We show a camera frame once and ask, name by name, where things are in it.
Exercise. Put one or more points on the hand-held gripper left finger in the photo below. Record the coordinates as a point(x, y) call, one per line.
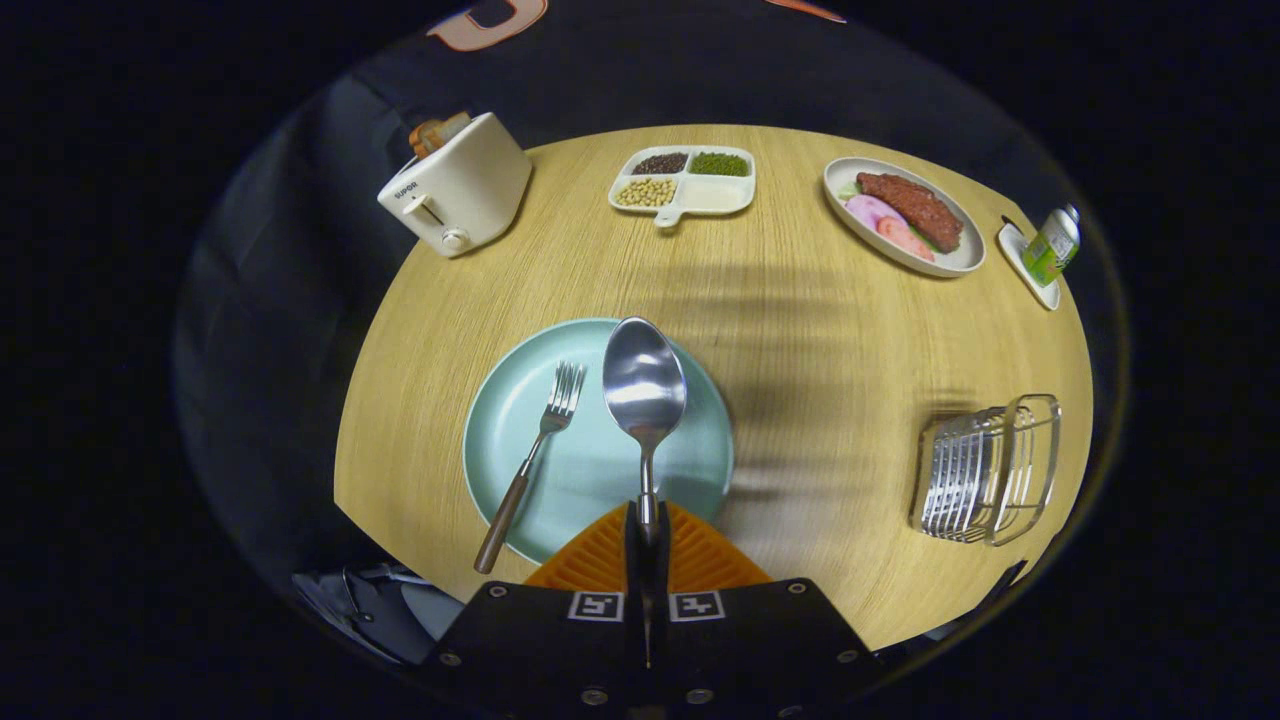
point(634, 560)

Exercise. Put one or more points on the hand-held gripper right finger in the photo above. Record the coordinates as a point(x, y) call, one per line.
point(660, 565)

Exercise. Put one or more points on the silver metal spoon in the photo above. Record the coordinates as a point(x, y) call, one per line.
point(645, 385)

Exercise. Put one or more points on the round teal plate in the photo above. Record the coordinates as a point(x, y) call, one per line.
point(600, 470)

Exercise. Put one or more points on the dark metal stand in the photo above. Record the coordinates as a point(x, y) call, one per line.
point(340, 600)

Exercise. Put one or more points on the pile of yellow soybeans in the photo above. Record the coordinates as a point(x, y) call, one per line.
point(646, 192)

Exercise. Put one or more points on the white divided tray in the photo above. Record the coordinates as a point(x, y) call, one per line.
point(715, 195)

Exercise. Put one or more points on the pile of dark beans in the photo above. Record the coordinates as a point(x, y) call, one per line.
point(660, 163)

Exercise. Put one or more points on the white toaster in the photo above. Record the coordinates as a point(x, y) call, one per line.
point(470, 190)

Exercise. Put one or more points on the pile of green beans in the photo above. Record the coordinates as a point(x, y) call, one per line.
point(718, 164)

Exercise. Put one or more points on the red tomato slice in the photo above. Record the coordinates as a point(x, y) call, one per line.
point(905, 238)

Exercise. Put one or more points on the pink ham slice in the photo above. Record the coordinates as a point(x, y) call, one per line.
point(870, 210)

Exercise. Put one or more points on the oval beige plate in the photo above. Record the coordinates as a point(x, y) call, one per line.
point(968, 255)

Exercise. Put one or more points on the brown meat steak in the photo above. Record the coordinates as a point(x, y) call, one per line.
point(915, 208)

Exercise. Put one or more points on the brown toast slice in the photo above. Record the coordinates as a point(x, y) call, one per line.
point(452, 126)
point(425, 140)

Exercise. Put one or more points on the small white dish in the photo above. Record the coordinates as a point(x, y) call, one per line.
point(1045, 293)

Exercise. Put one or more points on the small green bottle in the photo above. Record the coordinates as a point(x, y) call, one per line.
point(1050, 250)

